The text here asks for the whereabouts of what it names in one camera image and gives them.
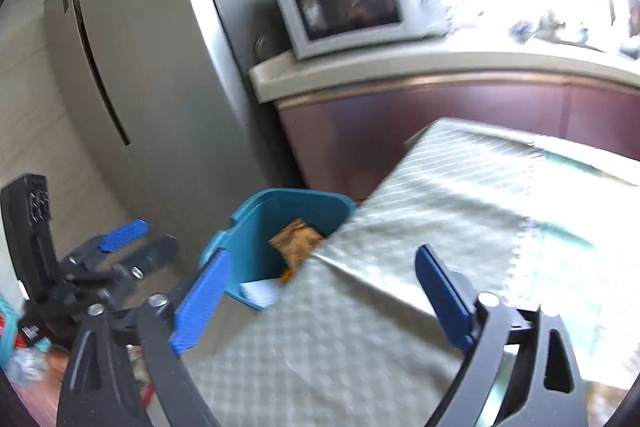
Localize white microwave oven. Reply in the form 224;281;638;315
277;0;451;60

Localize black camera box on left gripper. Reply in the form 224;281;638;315
1;173;61;303

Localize maroon kitchen counter cabinet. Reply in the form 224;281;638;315
250;38;639;202

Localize teal crate with red packets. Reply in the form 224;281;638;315
1;298;51;388

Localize silver refrigerator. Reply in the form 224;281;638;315
44;0;302;265

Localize orange peel scraps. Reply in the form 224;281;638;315
280;268;296;284

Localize left hand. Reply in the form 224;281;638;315
46;345;70;384

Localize teal plastic trash bin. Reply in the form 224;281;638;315
200;188;357;310

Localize brown snack wrapper in bin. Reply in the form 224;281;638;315
269;218;326;272

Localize green checked tablecloth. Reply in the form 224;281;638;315
188;124;639;426

